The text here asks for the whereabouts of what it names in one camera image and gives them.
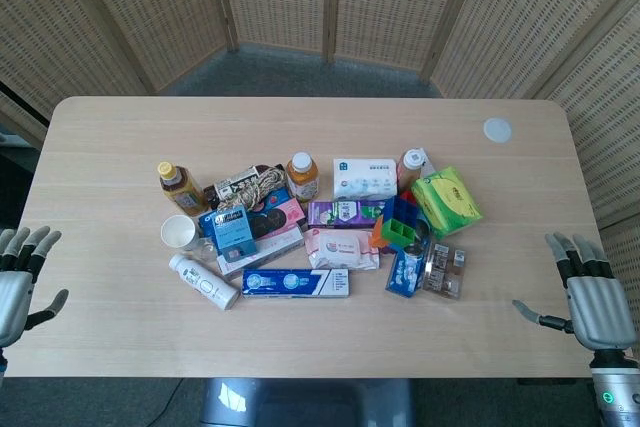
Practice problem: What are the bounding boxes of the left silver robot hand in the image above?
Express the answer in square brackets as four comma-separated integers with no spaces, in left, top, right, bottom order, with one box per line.
[0,225,70,348]

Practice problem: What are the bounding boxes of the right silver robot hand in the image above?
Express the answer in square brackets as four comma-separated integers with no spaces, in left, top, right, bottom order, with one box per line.
[511,232,637,352]

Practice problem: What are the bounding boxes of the purple green flat box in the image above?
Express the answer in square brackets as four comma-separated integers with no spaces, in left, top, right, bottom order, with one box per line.
[306,198,391,230]

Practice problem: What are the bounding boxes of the white pink flat box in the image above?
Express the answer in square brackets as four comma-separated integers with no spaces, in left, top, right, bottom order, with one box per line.
[215,225,306,281]

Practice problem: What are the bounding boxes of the pink black flat box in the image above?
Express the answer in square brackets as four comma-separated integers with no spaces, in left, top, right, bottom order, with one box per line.
[245,188,307,241]

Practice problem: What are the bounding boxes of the blue white toothpaste box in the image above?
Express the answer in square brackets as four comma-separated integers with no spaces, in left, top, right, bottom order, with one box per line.
[241,268,351,299]

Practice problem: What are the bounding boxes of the clear plastic packet brown labels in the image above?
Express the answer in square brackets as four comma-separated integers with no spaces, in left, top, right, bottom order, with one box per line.
[421,241,470,301]

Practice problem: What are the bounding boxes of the white paper cup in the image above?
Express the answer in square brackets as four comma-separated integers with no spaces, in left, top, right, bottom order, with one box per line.
[160,214,199,252]

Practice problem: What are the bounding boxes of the green tissue pack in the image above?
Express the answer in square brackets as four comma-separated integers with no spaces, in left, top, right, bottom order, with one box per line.
[410,165,485,241]

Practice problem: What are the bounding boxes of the small metal can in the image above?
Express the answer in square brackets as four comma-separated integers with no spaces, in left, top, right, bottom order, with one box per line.
[402,219,432,261]

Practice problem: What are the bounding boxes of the white plastic bottle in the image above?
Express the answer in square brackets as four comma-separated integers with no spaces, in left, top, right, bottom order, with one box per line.
[168,253,241,311]

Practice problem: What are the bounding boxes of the blue snack packet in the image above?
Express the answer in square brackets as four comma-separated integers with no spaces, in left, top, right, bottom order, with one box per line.
[384,247,430,299]

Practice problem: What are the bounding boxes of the clear glass cup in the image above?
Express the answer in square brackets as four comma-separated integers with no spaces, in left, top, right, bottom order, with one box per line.
[188,237,219,262]

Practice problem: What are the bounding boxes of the brown tea bottle yellow cap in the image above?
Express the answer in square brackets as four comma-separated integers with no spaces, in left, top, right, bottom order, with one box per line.
[157,161,211,219]

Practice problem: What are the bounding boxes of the white round table cap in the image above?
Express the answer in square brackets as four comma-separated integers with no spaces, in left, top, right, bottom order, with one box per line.
[482,117,514,143]

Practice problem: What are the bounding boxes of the colourful plastic grid blocks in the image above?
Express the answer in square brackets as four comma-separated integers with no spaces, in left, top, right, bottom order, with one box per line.
[371,191,434,254]

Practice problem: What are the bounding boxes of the brown drink bottle white cap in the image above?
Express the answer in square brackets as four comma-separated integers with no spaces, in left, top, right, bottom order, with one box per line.
[395,148,427,196]

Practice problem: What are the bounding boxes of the black white snack packet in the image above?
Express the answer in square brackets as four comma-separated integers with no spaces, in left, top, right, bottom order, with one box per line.
[203,164,272,210]

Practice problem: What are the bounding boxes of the pink wet wipes pack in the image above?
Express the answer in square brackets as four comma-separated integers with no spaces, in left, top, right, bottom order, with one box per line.
[302,228,382,271]

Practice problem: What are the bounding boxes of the white tissue pack blue print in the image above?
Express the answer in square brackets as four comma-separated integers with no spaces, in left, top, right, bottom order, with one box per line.
[332,157,400,200]

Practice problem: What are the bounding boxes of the orange juice bottle white cap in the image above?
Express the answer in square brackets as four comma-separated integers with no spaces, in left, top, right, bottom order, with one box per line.
[285,151,321,201]

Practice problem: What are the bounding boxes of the bamboo folding screen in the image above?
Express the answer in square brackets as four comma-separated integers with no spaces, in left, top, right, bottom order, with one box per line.
[0,0,640,258]

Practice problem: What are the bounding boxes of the coiled beige rope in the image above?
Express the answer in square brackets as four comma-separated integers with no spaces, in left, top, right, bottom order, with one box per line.
[216,162,290,212]

